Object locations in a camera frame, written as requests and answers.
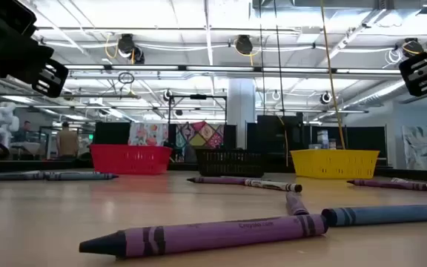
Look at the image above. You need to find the black gantry frame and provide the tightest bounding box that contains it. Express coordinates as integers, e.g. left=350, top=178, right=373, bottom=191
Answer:
left=167, top=94, right=228, bottom=149

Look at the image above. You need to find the person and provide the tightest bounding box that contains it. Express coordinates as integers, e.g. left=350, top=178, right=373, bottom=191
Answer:
left=55, top=121, right=80, bottom=160
left=13, top=120, right=33, bottom=144

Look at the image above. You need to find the purple crayon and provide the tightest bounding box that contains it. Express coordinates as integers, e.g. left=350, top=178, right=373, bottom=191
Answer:
left=346, top=179, right=427, bottom=191
left=186, top=176, right=251, bottom=185
left=285, top=191, right=310, bottom=217
left=79, top=214, right=329, bottom=260

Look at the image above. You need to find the white robot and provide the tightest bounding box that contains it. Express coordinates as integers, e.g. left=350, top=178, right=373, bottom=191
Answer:
left=0, top=102, right=21, bottom=148

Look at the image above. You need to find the black partition panel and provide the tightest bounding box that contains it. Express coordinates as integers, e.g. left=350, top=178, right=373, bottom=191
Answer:
left=93, top=121, right=131, bottom=146
left=311, top=125, right=388, bottom=160

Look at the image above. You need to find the white box stack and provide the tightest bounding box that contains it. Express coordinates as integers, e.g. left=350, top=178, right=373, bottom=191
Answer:
left=316, top=129, right=337, bottom=150

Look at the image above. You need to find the black plastic basket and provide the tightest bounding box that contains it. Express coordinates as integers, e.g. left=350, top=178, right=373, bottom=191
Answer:
left=194, top=148, right=268, bottom=178

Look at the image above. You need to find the patchwork quilt panel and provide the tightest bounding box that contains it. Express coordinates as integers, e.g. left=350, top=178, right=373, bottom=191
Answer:
left=175, top=121, right=225, bottom=149

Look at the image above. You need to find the red plastic basket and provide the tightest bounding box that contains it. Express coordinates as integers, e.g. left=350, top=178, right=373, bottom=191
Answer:
left=89, top=143, right=173, bottom=176

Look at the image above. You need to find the black hanging cable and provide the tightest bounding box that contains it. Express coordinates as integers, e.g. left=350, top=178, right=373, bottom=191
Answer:
left=258, top=0, right=266, bottom=116
left=272, top=0, right=287, bottom=116

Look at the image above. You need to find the black cable ring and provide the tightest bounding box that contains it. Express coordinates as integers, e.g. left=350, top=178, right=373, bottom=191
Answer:
left=117, top=71, right=136, bottom=85

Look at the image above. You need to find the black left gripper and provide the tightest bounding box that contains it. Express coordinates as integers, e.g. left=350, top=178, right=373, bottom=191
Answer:
left=0, top=7, right=69, bottom=99

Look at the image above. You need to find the long ceiling light bar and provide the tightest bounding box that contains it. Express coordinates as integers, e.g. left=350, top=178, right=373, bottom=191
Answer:
left=63, top=63, right=427, bottom=75

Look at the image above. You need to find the yellow hanging cord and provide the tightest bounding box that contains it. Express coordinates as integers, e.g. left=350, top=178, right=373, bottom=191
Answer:
left=319, top=0, right=347, bottom=150

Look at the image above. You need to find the black ceiling cable reel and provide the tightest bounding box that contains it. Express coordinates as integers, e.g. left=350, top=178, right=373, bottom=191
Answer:
left=401, top=36, right=425, bottom=59
left=234, top=34, right=254, bottom=56
left=116, top=33, right=146, bottom=65

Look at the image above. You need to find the yellow plastic basket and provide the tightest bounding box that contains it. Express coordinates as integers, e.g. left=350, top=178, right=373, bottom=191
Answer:
left=290, top=148, right=381, bottom=180

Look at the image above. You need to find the leaf print panel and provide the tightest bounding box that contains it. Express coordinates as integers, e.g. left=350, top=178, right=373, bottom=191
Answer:
left=401, top=122, right=427, bottom=172

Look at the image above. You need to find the white column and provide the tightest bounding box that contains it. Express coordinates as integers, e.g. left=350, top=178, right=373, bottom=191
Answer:
left=226, top=77, right=257, bottom=149

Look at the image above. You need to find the floral fabric panel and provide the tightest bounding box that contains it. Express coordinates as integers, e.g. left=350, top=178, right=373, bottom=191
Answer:
left=128, top=122, right=170, bottom=148

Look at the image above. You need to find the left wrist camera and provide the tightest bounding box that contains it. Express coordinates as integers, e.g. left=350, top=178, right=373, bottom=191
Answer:
left=0, top=0, right=39, bottom=36

